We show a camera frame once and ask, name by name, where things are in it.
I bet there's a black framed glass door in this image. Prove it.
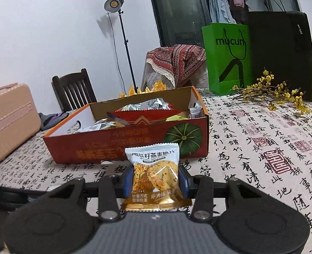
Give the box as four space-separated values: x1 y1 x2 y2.
145 0 302 51

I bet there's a hanging light blue shirt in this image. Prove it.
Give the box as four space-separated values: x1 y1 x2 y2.
208 0 237 24

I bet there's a green paper bag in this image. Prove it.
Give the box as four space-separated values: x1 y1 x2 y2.
201 22 252 96

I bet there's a dark grey purple cloth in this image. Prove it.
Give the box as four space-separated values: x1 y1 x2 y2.
39 112 69 131

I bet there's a small white packet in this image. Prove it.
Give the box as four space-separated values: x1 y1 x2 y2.
188 102 203 119

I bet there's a dark wooden chair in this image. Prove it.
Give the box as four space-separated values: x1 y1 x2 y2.
52 68 97 113

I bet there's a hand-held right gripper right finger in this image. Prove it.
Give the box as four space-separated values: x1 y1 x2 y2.
179 166 259 221

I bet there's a white and gold cracker packet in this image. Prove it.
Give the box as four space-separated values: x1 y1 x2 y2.
122 143 193 212

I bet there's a calligraphy print tablecloth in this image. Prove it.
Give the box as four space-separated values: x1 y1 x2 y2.
0 86 312 254

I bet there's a yellow flower branch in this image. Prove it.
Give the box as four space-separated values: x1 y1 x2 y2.
231 69 312 115

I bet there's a red cardboard box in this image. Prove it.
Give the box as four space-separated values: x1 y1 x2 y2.
43 86 210 164

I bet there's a black paper bag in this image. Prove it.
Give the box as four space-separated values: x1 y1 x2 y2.
247 0 312 101

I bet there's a red patterned cloth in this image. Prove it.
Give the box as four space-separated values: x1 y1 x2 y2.
146 44 207 88

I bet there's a pink suitcase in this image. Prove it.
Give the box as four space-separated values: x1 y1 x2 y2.
0 83 42 162

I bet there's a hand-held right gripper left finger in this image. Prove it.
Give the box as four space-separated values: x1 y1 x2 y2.
55 164 134 221

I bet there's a pile of snack packets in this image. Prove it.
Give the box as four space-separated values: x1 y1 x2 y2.
73 97 192 133

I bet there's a studio lamp on stand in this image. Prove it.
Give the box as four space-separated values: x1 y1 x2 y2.
104 0 139 94

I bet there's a yellow sunflower decoration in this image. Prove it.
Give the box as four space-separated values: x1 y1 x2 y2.
119 81 169 97

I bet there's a long green snack packet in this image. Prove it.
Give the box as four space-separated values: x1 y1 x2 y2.
166 112 191 122

